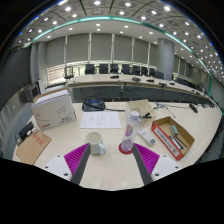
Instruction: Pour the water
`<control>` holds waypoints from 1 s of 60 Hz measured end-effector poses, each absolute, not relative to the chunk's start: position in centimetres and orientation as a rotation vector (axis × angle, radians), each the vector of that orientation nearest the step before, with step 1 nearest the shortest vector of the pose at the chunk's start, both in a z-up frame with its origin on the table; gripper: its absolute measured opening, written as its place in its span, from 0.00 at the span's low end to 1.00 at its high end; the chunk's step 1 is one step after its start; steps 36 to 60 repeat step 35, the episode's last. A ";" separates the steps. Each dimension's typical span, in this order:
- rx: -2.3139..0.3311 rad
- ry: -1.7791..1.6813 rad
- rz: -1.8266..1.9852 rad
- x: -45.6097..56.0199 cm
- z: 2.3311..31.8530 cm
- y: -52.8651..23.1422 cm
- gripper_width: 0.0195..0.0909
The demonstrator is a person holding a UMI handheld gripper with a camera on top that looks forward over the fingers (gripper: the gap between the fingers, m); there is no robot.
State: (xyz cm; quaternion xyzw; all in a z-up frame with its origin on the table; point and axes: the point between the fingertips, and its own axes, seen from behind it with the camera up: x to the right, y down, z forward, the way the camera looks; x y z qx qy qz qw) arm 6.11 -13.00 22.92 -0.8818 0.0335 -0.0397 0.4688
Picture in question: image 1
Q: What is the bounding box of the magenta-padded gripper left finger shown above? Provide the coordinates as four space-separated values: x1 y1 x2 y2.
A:
43 142 92 186

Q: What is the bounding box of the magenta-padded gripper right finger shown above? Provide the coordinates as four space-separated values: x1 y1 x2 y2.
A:
131 142 183 186

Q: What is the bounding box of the clear plastic water bottle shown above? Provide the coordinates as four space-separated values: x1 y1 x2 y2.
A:
120 110 142 154

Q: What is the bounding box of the white ceramic mug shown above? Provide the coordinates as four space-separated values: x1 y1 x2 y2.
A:
85 131 107 156

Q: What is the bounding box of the red-edged open cardboard box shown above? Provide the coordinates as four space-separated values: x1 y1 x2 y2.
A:
150 116 196 161

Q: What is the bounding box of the grey whiteboard eraser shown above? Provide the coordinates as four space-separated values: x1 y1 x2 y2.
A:
169 124 179 137

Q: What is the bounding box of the brown paper envelope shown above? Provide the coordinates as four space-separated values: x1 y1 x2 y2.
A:
15 130 53 166

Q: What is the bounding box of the printed white paper sheet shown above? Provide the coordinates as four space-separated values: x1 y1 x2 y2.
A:
79 110 122 130

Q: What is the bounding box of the white paper ream box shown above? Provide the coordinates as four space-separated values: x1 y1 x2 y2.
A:
31 87 78 132

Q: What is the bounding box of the cream desk organizer box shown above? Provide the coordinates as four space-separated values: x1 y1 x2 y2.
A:
124 98 158 123

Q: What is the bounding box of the black flat device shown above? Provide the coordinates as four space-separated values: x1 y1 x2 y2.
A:
17 121 35 141

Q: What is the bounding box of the small black desktop microphone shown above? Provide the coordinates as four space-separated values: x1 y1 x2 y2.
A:
188 102 200 114

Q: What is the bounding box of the long wooden conference desk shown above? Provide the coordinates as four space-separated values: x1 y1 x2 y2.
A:
66 73 214 104

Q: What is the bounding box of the grey boxy monitor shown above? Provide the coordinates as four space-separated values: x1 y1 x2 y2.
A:
23 83 41 103

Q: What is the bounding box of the row of black office chairs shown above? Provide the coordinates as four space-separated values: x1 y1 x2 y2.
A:
63 63 191 86

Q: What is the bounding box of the group of ceiling lights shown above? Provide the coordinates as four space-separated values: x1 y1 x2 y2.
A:
19 0 221 71

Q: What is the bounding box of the black cable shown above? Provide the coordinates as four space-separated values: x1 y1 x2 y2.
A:
104 106 127 112

